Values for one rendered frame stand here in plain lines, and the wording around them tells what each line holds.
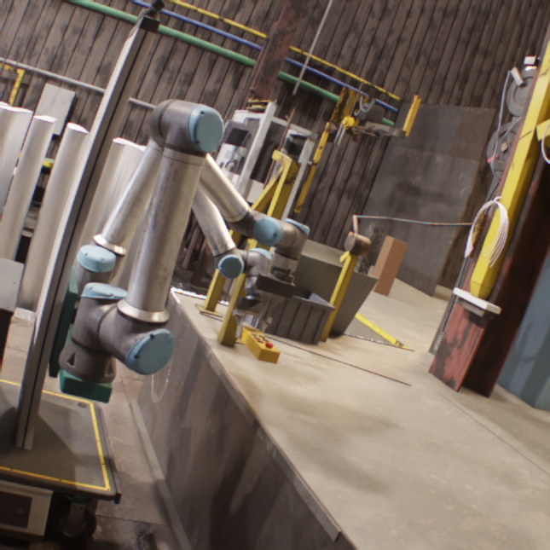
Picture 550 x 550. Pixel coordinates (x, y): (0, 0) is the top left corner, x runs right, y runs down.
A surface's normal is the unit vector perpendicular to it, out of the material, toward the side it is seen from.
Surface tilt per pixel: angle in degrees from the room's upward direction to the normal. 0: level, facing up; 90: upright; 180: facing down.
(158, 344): 95
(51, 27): 90
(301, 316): 90
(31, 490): 90
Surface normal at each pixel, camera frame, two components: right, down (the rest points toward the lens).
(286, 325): 0.40, 0.29
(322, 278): 0.28, 0.56
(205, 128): 0.81, 0.25
